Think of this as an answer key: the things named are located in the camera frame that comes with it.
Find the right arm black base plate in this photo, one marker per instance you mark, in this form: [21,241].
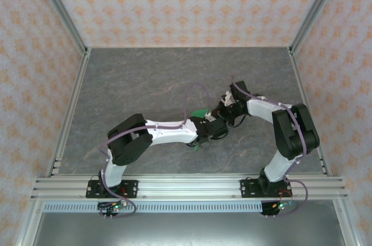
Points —
[248,189]

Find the aluminium frame post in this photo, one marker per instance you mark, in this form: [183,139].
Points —
[62,10]
[314,10]

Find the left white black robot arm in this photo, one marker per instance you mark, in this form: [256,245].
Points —
[168,137]

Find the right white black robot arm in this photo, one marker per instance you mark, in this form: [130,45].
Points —
[279,167]

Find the green paper sheet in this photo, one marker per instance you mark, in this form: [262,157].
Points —
[200,112]

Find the aluminium frame leg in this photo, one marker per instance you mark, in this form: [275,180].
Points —
[346,225]
[30,225]

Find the grey metal shelf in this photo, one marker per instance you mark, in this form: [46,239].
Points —
[186,231]

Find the aluminium side rail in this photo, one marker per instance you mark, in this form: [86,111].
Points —
[69,112]
[299,77]

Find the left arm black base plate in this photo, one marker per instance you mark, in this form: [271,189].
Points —
[130,189]

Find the long aluminium mounting rail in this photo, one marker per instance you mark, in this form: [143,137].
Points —
[189,186]

